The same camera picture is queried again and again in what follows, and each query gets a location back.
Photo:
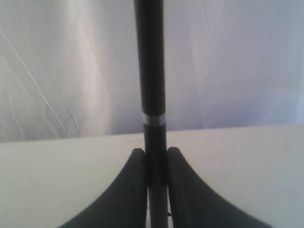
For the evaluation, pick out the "black paintbrush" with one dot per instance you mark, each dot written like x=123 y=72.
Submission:
x=149 y=28

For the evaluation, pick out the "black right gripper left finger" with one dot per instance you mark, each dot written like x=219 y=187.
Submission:
x=123 y=204

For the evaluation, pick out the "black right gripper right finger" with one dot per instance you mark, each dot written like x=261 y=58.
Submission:
x=196 y=205

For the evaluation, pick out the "white backdrop curtain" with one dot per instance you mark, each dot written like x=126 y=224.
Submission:
x=69 y=68

